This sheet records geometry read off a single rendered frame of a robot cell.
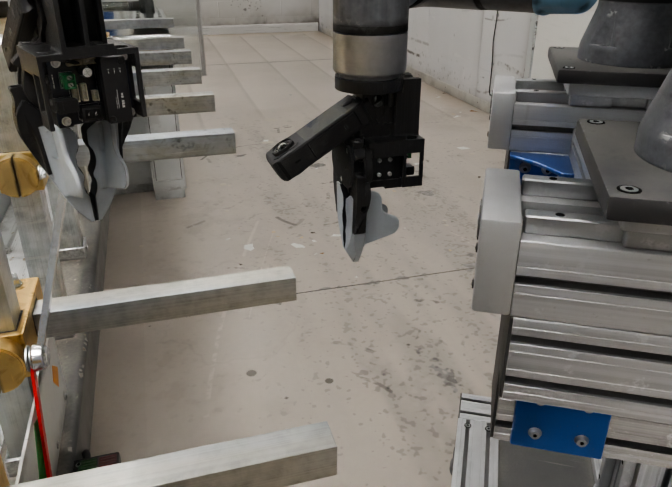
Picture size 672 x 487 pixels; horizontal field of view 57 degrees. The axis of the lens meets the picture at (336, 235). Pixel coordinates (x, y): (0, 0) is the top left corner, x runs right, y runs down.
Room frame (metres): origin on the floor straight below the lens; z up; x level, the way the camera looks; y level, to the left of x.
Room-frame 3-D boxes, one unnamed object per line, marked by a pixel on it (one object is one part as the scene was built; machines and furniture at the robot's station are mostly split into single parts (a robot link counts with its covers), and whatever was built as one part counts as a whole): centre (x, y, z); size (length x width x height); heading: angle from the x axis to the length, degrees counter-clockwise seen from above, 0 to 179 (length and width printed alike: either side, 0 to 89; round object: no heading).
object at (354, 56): (0.65, -0.03, 1.10); 0.08 x 0.08 x 0.05
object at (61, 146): (0.48, 0.21, 1.03); 0.06 x 0.03 x 0.09; 36
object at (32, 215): (0.74, 0.39, 0.86); 0.03 x 0.03 x 0.48; 16
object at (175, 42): (1.77, 0.60, 0.95); 0.36 x 0.03 x 0.03; 106
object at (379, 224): (0.64, -0.04, 0.91); 0.06 x 0.03 x 0.09; 106
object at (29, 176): (0.76, 0.40, 0.95); 0.13 x 0.06 x 0.05; 16
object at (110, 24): (2.23, 0.81, 0.95); 0.50 x 0.04 x 0.04; 106
